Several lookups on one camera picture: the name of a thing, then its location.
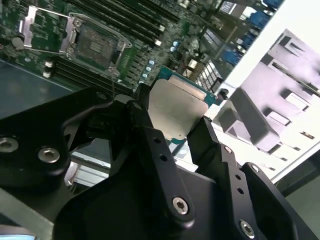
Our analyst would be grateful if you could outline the metal socket cover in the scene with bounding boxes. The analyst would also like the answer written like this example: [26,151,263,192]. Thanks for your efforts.
[17,4,77,56]

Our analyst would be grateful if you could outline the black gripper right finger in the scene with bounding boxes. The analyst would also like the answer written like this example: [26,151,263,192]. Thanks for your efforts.
[186,116,300,240]

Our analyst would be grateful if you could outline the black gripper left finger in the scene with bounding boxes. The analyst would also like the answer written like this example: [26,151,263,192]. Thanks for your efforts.
[0,83,196,227]

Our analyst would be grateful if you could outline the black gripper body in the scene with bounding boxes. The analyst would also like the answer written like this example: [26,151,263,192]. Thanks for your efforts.
[52,158,241,240]

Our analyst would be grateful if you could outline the metal locking lever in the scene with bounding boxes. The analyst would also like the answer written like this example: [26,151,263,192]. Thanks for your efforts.
[108,66,120,101]

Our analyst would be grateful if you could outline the silver CPU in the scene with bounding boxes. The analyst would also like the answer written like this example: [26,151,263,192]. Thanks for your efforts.
[147,66,219,146]

